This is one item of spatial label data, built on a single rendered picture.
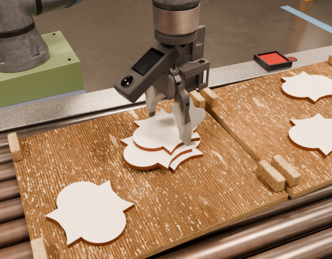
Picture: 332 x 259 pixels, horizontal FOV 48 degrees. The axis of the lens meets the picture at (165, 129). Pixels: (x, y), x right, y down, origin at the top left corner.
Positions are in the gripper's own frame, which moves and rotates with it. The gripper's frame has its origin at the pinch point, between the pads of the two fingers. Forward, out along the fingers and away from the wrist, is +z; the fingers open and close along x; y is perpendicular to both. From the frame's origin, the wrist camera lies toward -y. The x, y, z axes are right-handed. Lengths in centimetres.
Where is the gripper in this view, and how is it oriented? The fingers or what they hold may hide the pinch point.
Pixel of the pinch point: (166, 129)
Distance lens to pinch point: 73.1
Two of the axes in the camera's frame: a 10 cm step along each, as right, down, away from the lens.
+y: 7.9, -3.8, 4.8
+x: -6.1, -4.8, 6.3
